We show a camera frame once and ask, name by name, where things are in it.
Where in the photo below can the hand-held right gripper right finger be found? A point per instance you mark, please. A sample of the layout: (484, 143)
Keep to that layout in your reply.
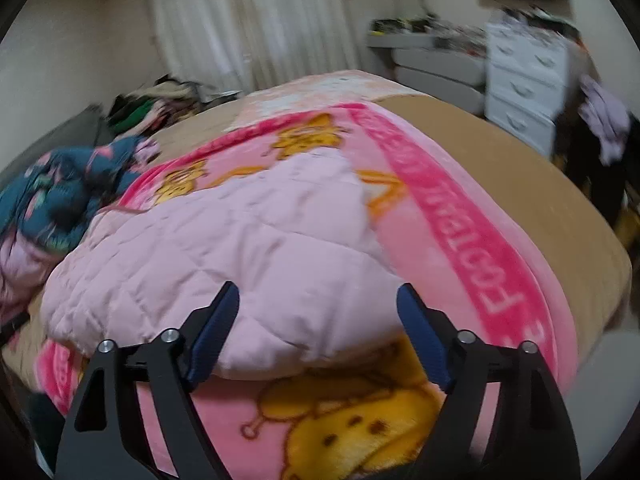
(425, 335)

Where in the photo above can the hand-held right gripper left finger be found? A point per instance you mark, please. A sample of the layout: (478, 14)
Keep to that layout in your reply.
(215, 330)

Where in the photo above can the pink quilted jacket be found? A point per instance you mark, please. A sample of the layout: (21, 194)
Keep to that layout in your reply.
(225, 240)

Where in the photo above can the dark hanging clothes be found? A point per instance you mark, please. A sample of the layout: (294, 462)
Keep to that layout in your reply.
(590, 180)

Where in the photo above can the pile of clothes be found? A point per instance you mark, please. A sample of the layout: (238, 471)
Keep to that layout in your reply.
(155, 105)

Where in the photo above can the pink printed blanket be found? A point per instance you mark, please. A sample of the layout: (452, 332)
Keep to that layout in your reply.
(450, 210)

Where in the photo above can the small pink garment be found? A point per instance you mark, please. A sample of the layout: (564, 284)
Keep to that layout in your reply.
(147, 152)

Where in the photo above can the bed with tan sheet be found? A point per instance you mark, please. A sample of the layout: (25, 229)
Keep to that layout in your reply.
(500, 150)

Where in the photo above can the blue floral quilt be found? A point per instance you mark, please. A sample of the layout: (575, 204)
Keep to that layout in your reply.
(65, 180)

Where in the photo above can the grey upholstered headboard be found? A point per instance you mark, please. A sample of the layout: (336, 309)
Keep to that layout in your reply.
(85, 127)

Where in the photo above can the pale pink patterned blanket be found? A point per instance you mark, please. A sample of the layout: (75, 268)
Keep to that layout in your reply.
(320, 87)

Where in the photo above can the white drawer unit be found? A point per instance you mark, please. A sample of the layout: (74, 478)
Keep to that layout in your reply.
(525, 75)

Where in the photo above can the purple cloth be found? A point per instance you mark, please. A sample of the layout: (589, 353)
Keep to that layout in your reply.
(607, 120)

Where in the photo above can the clutter of small shelf things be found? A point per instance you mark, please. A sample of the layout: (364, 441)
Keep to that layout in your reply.
(430, 30)

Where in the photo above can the white curtain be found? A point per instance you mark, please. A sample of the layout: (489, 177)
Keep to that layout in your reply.
(250, 20)

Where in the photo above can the grey wall shelf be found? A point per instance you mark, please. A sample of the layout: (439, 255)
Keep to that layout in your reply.
(435, 70)

